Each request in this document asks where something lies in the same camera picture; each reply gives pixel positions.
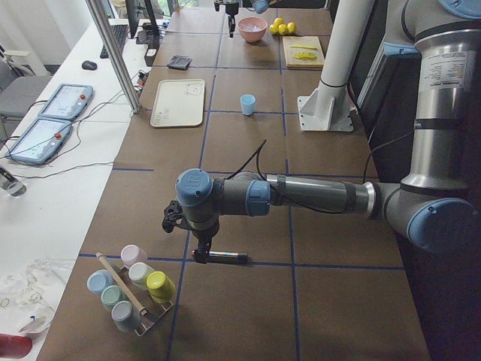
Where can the pink plastic cup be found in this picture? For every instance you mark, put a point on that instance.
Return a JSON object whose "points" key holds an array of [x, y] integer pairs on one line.
{"points": [[132, 254]]}

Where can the green plastic cup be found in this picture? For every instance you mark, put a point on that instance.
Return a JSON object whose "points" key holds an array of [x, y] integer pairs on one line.
{"points": [[112, 295]]}

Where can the wooden cutting board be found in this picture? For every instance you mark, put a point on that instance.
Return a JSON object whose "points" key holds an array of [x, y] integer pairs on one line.
{"points": [[292, 62]]}

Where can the blue plastic cup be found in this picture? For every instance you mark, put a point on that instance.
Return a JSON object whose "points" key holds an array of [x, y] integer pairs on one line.
{"points": [[98, 281]]}

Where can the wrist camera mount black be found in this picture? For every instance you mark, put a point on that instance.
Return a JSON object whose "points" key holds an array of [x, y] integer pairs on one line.
{"points": [[173, 217]]}

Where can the teach pendant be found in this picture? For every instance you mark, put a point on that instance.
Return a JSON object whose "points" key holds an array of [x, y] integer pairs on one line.
{"points": [[40, 141], [67, 102]]}

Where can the black computer mouse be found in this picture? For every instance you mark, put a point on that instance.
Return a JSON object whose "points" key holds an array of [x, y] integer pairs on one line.
{"points": [[89, 65]]}

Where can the aluminium frame post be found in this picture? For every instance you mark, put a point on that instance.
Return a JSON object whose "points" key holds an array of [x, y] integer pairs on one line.
{"points": [[102, 23]]}

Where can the red can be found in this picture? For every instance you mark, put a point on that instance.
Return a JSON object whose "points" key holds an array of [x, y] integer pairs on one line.
{"points": [[15, 346]]}

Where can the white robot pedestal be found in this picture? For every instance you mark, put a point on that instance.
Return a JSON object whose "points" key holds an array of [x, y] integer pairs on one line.
{"points": [[327, 107]]}

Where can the yellow-green plastic cup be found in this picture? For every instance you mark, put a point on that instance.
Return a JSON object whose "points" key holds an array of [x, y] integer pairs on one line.
{"points": [[160, 287]]}

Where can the lemon slices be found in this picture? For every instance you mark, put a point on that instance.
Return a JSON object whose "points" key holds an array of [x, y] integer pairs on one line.
{"points": [[305, 55]]}

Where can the pink bowl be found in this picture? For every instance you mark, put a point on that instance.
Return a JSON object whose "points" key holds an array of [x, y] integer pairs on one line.
{"points": [[253, 36]]}

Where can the black keyboard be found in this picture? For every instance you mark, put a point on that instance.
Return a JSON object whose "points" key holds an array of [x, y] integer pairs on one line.
{"points": [[120, 36]]}

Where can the clear plastic bag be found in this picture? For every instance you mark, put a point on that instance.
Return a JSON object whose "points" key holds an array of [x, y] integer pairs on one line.
{"points": [[29, 299]]}

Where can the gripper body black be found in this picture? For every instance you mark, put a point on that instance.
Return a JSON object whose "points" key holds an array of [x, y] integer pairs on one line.
{"points": [[230, 8], [203, 234]]}

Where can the grey folded cloth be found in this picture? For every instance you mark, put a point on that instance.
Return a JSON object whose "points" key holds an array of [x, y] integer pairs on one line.
{"points": [[179, 62]]}

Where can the steel muddler black tip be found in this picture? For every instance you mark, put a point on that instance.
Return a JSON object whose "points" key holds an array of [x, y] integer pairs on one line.
{"points": [[227, 257]]}

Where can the cream bear tray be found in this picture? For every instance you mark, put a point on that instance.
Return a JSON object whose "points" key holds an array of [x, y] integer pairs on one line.
{"points": [[178, 103]]}

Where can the light blue cup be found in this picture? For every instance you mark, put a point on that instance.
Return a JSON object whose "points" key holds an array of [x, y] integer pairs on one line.
{"points": [[247, 104]]}

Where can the grey-blue plastic cup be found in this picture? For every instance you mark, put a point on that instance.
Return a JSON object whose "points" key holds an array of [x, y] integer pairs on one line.
{"points": [[126, 316]]}

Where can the white plastic cup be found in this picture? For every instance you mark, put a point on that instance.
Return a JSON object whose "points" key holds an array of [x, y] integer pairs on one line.
{"points": [[138, 274]]}

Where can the clear acrylic cup rack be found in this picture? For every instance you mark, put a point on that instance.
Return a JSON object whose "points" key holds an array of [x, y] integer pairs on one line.
{"points": [[150, 312]]}

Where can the yellow lemon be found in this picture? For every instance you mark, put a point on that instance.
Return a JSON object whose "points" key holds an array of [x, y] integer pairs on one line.
{"points": [[274, 28], [283, 29], [278, 21], [291, 28]]}

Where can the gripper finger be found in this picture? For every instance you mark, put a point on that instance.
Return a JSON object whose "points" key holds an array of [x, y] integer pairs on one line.
{"points": [[207, 249], [232, 25], [199, 253], [229, 26]]}

